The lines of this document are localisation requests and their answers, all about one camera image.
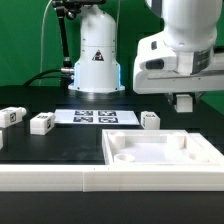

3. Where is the white cable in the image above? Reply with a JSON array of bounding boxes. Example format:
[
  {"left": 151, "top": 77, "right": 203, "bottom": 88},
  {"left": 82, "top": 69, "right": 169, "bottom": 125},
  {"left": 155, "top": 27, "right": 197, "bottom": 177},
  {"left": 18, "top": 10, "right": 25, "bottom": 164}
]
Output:
[{"left": 39, "top": 0, "right": 54, "bottom": 87}]

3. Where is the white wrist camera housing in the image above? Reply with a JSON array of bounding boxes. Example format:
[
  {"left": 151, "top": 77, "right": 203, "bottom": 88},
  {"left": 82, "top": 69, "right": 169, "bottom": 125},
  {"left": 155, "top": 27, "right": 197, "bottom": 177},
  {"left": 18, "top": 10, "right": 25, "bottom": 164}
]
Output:
[{"left": 134, "top": 32, "right": 194, "bottom": 75}]

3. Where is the white square tabletop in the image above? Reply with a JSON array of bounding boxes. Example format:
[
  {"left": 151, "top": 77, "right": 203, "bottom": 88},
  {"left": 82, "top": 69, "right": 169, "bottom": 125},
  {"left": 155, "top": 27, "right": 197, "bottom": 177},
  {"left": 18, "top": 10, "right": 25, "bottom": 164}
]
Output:
[{"left": 102, "top": 129, "right": 224, "bottom": 166}]

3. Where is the black cable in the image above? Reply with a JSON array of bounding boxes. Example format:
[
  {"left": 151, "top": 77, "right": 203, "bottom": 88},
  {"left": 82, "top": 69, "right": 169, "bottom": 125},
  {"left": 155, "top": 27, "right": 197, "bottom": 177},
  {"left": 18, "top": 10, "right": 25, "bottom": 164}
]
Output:
[{"left": 22, "top": 68, "right": 74, "bottom": 88}]

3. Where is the white fence wall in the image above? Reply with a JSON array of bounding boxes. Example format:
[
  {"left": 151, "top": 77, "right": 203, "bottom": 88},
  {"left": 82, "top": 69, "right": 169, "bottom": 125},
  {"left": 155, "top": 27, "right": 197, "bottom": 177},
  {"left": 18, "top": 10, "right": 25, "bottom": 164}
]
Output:
[{"left": 0, "top": 163, "right": 224, "bottom": 192}]

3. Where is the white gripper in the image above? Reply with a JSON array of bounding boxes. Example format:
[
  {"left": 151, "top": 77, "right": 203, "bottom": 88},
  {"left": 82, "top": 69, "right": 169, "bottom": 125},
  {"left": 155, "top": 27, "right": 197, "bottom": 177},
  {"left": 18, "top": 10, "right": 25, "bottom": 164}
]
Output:
[{"left": 133, "top": 53, "right": 224, "bottom": 94}]

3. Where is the white fiducial marker sheet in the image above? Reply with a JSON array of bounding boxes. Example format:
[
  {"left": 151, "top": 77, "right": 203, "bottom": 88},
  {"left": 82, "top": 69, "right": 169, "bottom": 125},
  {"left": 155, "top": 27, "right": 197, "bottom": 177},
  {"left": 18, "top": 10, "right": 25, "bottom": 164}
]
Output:
[{"left": 55, "top": 109, "right": 139, "bottom": 125}]

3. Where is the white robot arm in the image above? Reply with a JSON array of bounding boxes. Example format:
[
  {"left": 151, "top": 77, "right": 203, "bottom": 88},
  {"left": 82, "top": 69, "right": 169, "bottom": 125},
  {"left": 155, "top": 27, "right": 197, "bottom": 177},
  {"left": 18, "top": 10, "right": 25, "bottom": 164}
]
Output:
[{"left": 69, "top": 0, "right": 224, "bottom": 94}]

